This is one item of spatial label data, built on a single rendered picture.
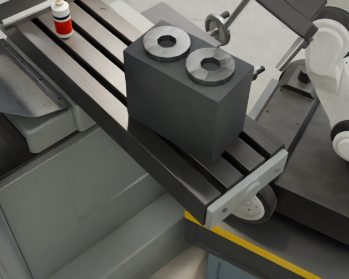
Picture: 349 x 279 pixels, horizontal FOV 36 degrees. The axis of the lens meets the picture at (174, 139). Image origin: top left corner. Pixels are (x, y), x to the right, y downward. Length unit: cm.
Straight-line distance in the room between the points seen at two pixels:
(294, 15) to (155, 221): 119
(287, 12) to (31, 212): 93
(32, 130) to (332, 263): 93
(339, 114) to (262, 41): 139
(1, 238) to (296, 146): 87
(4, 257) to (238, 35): 183
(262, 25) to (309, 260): 162
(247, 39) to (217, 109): 193
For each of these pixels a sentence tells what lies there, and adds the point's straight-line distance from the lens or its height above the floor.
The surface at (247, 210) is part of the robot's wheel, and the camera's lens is 164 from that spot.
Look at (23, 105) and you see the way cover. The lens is 128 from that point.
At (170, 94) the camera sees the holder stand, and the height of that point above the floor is 111.
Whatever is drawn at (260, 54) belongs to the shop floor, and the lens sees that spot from 278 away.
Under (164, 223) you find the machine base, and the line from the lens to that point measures 188.
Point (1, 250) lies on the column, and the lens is 145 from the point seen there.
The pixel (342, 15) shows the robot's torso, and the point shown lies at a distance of 132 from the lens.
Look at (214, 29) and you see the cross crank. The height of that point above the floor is 68.
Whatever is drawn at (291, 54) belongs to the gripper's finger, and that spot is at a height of 127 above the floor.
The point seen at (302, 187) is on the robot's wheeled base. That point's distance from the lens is 157.
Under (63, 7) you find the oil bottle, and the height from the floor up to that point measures 105.
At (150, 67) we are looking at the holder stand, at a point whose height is 115.
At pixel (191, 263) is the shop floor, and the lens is 203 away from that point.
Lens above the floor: 183
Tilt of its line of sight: 51 degrees down
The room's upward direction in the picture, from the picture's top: 1 degrees clockwise
